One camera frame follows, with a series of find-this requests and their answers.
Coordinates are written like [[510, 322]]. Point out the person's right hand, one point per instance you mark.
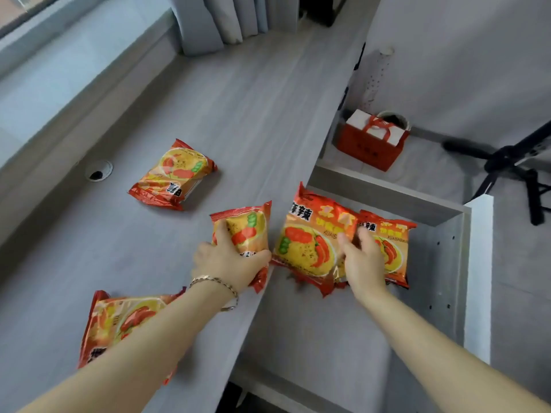
[[366, 268]]

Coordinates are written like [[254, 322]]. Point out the person's left hand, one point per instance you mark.
[[224, 264]]

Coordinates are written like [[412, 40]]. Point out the person's right thumb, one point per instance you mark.
[[346, 247]]

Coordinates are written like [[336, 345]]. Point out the person's left thumb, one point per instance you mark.
[[258, 260]]

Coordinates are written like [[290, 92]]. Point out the orange instant noodle packet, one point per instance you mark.
[[305, 249], [174, 174], [116, 322], [249, 230], [394, 249]]

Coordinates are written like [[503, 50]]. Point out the person's left forearm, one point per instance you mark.
[[142, 352]]

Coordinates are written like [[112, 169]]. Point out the person's right forearm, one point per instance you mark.
[[430, 352]]

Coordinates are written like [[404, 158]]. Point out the grey open drawer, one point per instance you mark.
[[323, 344]]

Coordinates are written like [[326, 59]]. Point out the red gift bag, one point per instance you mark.
[[366, 148]]

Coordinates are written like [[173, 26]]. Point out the white dotted paper roll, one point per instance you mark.
[[375, 77]]

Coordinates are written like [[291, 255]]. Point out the black tripod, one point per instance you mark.
[[508, 161]]

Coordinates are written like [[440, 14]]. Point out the black object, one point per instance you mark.
[[320, 8]]

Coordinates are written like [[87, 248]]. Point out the grey curtain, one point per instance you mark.
[[215, 19]]

